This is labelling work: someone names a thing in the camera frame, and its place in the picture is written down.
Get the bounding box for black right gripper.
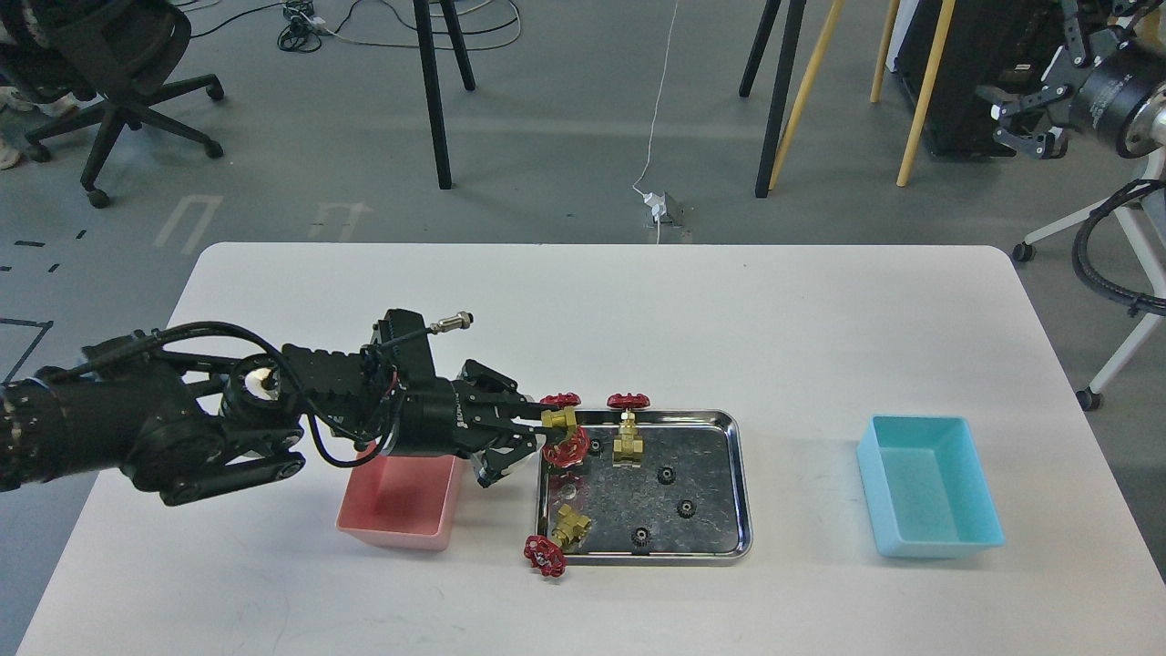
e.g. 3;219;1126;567
976;1;1165;158

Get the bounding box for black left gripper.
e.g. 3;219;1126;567
393;360;559;488

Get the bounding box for brass valve red wheel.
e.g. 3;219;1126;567
541;426;590;470

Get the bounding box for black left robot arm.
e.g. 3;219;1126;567
1;310;574;506

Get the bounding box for brass valve top left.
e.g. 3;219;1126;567
539;392;580;436

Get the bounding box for brass valve top middle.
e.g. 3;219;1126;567
607;392;652;466

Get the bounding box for pink plastic box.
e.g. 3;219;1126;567
336;456;466;551

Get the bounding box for brass valve bottom left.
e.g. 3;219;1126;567
522;505;592;578

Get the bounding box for blue plastic box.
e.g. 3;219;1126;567
856;415;1007;559

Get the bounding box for black equipment case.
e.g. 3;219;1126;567
922;1;1065;160

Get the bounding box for white chair base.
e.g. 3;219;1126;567
1012;150;1166;412

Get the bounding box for metal tray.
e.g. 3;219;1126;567
536;408;752;566

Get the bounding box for wooden easel legs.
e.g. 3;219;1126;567
770;0;957;192

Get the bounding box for white power adapter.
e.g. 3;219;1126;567
640;192;688;227

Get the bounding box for black tripod legs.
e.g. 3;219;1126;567
738;1;807;199

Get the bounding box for black stand leg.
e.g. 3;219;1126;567
412;1;477;190

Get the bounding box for black office chair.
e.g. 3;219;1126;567
3;1;224;209

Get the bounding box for white cable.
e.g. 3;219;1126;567
633;0;684;245

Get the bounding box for black floor cables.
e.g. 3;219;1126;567
182;0;524;52

